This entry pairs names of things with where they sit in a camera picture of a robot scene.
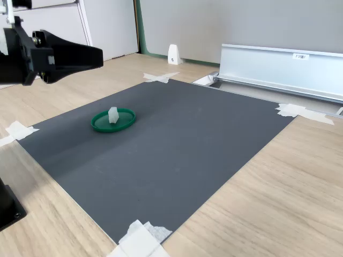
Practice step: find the green partition edge trim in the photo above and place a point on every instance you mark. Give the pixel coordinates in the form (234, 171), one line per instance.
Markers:
(141, 37)

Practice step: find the small white duct label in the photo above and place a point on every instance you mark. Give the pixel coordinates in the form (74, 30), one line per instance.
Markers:
(301, 56)

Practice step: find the round green lid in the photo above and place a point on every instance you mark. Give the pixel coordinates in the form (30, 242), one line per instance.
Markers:
(124, 121)

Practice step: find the grey partition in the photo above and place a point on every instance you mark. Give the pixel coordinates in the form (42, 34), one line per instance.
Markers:
(227, 21)

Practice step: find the white tape cross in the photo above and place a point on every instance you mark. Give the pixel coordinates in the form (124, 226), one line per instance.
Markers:
(158, 77)
(18, 131)
(293, 110)
(139, 241)

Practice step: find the small white plastic terminal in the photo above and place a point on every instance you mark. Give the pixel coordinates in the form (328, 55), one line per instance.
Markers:
(113, 115)

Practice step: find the dark grey mat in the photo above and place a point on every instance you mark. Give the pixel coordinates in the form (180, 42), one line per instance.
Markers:
(160, 160)

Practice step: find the small white partition bracket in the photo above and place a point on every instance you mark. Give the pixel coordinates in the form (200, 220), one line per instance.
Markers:
(173, 54)

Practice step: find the white cabinet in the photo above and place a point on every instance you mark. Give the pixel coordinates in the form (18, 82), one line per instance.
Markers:
(107, 26)

